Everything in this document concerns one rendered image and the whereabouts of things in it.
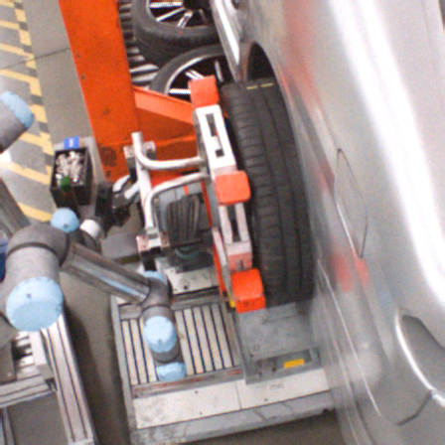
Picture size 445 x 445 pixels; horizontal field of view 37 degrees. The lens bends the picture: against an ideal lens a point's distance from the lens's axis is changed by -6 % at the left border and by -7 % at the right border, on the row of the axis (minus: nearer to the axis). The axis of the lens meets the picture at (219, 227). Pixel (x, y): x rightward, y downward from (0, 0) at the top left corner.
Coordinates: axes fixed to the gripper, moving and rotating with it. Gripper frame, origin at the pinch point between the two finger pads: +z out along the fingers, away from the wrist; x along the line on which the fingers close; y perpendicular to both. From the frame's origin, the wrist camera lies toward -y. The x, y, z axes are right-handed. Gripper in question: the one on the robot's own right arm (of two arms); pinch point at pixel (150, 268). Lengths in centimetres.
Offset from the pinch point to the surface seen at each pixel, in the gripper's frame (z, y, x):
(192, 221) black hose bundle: -1.8, 18.2, -14.2
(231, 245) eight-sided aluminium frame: -9.0, 13.8, -22.3
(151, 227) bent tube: -0.2, 17.5, -3.7
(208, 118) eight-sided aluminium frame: 24.1, 26.8, -24.8
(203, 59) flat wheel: 125, -35, -36
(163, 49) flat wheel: 148, -42, -20
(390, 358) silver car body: -67, 53, -41
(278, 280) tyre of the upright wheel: -16.4, 4.2, -32.0
